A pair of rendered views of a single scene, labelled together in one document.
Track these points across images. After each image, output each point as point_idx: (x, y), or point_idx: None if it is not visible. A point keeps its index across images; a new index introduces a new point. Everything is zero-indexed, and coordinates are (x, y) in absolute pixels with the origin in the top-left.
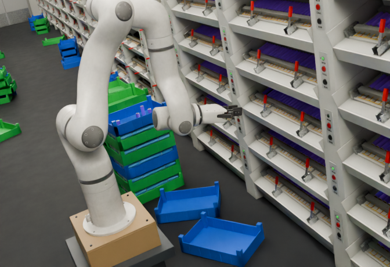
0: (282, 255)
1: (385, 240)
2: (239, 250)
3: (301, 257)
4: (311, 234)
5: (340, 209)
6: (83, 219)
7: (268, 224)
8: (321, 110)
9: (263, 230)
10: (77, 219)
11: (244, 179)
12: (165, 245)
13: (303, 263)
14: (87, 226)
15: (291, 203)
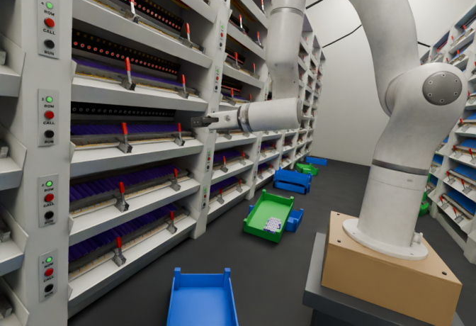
0: (195, 266)
1: (226, 175)
2: (229, 268)
3: (193, 256)
4: (159, 256)
5: (207, 181)
6: (426, 262)
7: (143, 293)
8: (208, 110)
9: (156, 293)
10: (440, 269)
11: None
12: (321, 236)
13: (200, 253)
14: (418, 245)
15: (142, 246)
